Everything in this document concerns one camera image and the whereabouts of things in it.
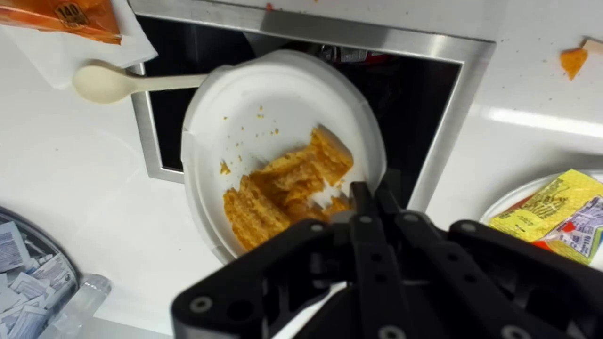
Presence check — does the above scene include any glass jar with packets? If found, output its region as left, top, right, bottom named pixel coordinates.
left=0, top=206, right=83, bottom=339

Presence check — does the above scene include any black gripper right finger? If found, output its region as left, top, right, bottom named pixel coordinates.
left=369, top=185, right=603, bottom=339

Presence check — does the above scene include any white foam plate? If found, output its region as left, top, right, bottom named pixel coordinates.
left=179, top=49, right=388, bottom=264

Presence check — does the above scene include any white plastic spoon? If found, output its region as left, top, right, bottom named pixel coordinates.
left=72, top=59, right=209, bottom=106

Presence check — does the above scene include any orange chip crumb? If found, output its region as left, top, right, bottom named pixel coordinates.
left=558, top=46, right=592, bottom=83

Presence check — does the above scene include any large steel-framed counter bin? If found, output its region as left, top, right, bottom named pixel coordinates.
left=128, top=0, right=498, bottom=213

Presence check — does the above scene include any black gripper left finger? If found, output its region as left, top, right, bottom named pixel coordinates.
left=172, top=181, right=403, bottom=339

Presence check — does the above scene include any purple white condiment packet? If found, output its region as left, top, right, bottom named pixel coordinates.
left=543, top=196, right=603, bottom=266

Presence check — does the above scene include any orange toasted bread piece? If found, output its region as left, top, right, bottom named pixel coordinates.
left=223, top=123, right=358, bottom=253

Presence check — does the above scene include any yellow snack packet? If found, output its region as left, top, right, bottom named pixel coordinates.
left=479, top=168, right=603, bottom=273

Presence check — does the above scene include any yellow condiment packet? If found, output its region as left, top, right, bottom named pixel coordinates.
left=488, top=168, right=603, bottom=245

